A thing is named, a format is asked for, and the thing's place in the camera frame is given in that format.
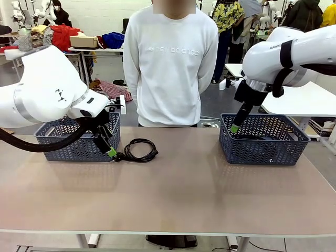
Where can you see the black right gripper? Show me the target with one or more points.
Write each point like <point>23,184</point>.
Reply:
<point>249,94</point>

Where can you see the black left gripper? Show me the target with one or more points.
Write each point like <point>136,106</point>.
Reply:
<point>102,122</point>

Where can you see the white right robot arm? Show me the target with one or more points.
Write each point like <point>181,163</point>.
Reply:
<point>262,57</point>

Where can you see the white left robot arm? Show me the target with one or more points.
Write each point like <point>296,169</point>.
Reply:
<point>47,86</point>

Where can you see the right blue plastic basket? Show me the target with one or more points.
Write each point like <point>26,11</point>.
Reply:
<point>262,152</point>

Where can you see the grey plastic lattice basket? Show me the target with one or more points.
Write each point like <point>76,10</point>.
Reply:
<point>65,147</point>

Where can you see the red checked cloth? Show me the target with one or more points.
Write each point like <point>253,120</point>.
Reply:
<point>110,88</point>

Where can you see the white side table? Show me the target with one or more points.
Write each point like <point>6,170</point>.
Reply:
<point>302,102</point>

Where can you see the person in white sweatshirt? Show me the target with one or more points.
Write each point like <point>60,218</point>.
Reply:
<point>170,78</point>

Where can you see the cardboard box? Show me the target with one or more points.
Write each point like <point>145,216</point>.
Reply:
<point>84,42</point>

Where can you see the blue cloth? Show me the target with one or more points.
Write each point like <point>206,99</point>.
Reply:
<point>113,39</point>

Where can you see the white table leg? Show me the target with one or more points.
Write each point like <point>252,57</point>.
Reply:
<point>93,240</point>
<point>235,244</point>

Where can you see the person in yellow patterned shirt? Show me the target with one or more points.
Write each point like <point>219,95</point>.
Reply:
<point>227,15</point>

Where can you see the white humanoid robot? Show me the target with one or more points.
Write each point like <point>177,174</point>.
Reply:
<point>19,10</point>
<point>46,10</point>
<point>266,13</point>

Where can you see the red cloth pile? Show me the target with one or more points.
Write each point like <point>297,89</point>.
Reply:
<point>64,36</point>

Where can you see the person in black jacket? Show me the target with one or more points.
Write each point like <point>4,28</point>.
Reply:
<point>302,15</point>

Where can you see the grey glitter cloth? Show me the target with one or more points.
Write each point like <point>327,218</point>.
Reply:
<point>25,43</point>

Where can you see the person in black clothes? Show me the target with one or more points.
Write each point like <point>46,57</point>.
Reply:
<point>61,17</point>

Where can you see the person in yellow jacket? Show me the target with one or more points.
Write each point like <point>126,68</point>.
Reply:
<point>329,15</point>

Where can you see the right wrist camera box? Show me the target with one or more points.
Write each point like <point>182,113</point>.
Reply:
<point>228,82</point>

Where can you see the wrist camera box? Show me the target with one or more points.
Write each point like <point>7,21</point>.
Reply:
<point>122,105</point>
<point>228,82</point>

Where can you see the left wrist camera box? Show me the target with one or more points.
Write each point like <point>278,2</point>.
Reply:
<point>122,105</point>

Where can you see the black table pedestal base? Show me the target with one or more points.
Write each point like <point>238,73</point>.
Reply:
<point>170,241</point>

